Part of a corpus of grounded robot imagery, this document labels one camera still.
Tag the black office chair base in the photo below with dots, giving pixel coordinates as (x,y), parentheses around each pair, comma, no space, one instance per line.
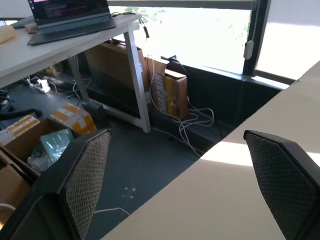
(15,111)

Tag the dark grey open laptop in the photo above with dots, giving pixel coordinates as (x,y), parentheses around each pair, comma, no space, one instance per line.
(72,22)

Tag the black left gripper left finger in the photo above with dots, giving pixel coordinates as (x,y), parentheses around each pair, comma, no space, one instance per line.
(82,180)

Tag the black power adapter brick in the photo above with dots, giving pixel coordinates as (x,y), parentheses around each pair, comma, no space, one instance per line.
(95,107)

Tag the large flat brown cardboard box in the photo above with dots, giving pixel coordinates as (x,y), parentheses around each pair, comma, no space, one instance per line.
(117,67)

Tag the teal plastic packet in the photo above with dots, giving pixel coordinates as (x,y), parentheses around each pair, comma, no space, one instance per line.
(58,143)

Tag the beige rounded object on desk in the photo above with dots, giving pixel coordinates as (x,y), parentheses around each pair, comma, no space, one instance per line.
(7,34)

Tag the brown box with black print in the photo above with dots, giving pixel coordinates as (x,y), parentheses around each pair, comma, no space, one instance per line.
(170,92)

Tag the white desk with metal legs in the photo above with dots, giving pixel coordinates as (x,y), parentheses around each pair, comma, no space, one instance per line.
(75,45)

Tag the open brown cardboard box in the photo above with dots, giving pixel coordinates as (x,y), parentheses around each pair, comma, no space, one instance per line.
(22,147)

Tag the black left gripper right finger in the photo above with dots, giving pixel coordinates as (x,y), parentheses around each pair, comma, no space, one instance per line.
(282,180)

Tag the black window frame post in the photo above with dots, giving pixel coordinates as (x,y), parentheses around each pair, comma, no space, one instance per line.
(257,37)

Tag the brown cardboard box flap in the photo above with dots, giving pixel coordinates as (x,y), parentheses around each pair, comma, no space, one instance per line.
(12,185)

